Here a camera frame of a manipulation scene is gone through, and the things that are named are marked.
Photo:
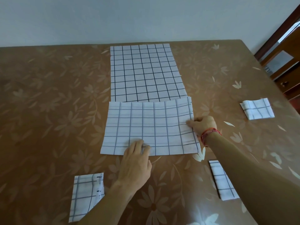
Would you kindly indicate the wooden table with floral cover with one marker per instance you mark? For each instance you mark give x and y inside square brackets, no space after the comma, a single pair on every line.
[46,114]

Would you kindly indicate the wooden chair with sticker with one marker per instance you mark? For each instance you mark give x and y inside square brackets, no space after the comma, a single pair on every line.
[290,44]

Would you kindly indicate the person's left hand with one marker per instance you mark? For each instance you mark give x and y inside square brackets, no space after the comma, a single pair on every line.
[134,166]

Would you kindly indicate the single grid paper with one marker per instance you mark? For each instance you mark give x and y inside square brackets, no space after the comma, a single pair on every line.
[145,124]
[82,196]
[220,180]

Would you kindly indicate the person's right hand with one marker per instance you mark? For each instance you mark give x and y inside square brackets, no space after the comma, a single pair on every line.
[205,125]

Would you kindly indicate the person's right forearm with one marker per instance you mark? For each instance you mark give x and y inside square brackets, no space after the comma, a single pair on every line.
[257,180]

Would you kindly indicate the person's left forearm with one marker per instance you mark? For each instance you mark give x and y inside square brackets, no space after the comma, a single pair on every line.
[105,208]

